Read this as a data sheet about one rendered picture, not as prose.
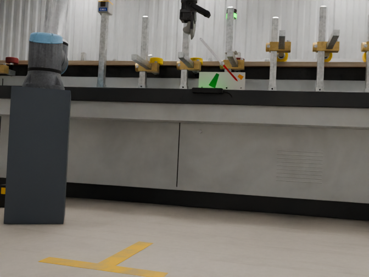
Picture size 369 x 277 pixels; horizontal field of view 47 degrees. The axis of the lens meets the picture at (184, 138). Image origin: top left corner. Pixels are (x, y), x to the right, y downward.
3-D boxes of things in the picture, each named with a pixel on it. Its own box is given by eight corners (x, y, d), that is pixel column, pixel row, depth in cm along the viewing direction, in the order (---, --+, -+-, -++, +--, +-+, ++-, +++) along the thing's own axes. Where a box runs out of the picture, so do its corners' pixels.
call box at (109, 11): (108, 12, 254) (108, 0, 254) (97, 13, 256) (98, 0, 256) (112, 16, 261) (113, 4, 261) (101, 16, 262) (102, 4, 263)
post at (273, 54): (274, 103, 234) (278, 16, 235) (268, 103, 234) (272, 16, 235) (274, 104, 237) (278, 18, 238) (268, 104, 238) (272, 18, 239)
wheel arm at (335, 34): (340, 35, 202) (340, 28, 202) (332, 35, 202) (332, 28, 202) (328, 58, 250) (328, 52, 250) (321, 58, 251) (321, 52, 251)
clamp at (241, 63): (243, 68, 237) (244, 59, 237) (219, 68, 240) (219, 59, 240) (244, 70, 243) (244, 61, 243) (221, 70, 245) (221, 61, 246)
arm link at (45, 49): (24, 66, 193) (26, 27, 193) (32, 72, 210) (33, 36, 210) (59, 68, 195) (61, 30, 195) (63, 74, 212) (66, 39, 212)
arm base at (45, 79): (63, 90, 194) (65, 68, 194) (19, 87, 190) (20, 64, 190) (65, 94, 213) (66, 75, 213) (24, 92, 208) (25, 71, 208)
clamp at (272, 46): (290, 50, 231) (291, 41, 232) (265, 50, 234) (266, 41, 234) (290, 53, 238) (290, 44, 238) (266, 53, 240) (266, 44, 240)
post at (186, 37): (185, 91, 244) (190, 7, 245) (180, 91, 245) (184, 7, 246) (187, 92, 248) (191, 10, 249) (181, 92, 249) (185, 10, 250)
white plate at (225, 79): (244, 90, 236) (245, 72, 237) (198, 89, 242) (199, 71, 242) (244, 90, 237) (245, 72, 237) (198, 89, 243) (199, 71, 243)
